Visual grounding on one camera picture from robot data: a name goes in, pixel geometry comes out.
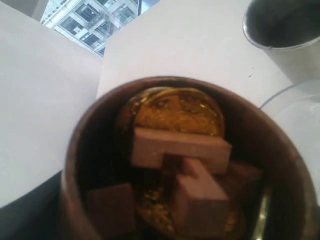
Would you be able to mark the gold coin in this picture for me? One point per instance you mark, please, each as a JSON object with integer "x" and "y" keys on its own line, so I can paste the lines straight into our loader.
{"x": 176, "y": 109}

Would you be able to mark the wooden block pieces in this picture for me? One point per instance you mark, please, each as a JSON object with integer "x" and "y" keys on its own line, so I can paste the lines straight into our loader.
{"x": 181, "y": 186}

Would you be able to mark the brown wooden cup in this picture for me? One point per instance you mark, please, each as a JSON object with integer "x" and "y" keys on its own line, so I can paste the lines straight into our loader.
{"x": 91, "y": 159}

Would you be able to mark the clear graduated shaker cup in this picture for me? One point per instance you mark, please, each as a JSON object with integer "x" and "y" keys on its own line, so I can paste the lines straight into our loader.
{"x": 296, "y": 110}

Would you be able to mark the stainless steel tumbler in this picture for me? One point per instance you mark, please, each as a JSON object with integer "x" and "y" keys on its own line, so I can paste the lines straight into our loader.
{"x": 288, "y": 31}

